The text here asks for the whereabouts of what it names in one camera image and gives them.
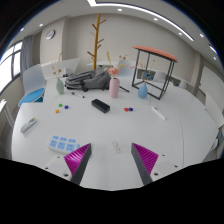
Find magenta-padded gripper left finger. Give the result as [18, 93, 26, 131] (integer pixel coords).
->
[42, 143, 93, 186]

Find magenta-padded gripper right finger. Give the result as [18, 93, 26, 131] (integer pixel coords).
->
[130, 142, 183, 186]

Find black rectangular box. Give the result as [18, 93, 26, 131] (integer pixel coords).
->
[90, 98, 111, 114]

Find white remote control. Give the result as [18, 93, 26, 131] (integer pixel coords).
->
[19, 116, 38, 134]

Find black-capped white marker pen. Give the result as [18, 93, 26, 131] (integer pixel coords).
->
[71, 91, 86, 99]

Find blue vase with flowers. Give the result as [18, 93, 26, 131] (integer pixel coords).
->
[136, 59, 158, 99]

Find green vase with dried flowers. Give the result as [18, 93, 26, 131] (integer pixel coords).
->
[50, 51, 66, 96]

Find pink vase with flowers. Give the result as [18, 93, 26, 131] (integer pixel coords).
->
[105, 50, 130, 99]

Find grey backpack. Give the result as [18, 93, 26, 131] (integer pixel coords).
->
[64, 68, 112, 92]

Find white chair with blue seat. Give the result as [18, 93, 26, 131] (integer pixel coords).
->
[18, 63, 47, 107]

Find black-framed orange-topped side table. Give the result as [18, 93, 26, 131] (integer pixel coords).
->
[131, 45, 179, 100]

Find grey curtain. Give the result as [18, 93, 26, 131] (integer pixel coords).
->
[19, 34, 34, 79]

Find window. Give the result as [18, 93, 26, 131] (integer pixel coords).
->
[0, 40, 24, 94]

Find wooden coat stand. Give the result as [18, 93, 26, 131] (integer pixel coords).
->
[87, 13, 107, 70]

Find long ceiling light strip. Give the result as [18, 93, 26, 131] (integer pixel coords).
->
[87, 0, 195, 43]

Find round ceiling lights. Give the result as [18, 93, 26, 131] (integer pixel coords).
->
[19, 0, 218, 61]

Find round wall clock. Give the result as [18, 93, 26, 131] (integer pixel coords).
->
[45, 29, 56, 41]

